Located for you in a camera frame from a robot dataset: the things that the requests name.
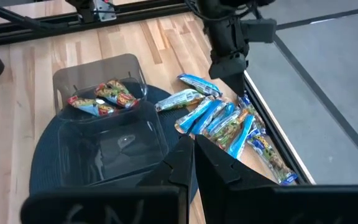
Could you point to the dark blue Chewy granola bar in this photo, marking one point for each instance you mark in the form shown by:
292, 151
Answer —
272, 158
250, 112

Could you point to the thin black rod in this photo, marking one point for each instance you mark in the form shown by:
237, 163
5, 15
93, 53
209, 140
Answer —
11, 14

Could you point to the light blue granola bar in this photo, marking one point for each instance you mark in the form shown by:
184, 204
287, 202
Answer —
194, 115
200, 84
179, 100
241, 137
211, 115
224, 116

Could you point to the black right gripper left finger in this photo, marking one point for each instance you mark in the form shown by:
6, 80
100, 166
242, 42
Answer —
166, 205

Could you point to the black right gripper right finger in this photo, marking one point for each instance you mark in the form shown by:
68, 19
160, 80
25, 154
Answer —
259, 205

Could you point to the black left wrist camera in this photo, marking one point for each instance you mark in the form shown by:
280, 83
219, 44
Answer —
259, 31

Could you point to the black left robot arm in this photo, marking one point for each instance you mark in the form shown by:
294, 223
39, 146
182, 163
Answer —
79, 9

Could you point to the round dark woven placemat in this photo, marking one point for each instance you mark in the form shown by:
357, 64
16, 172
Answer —
47, 161

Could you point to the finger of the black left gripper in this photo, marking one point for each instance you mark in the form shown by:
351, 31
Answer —
232, 71

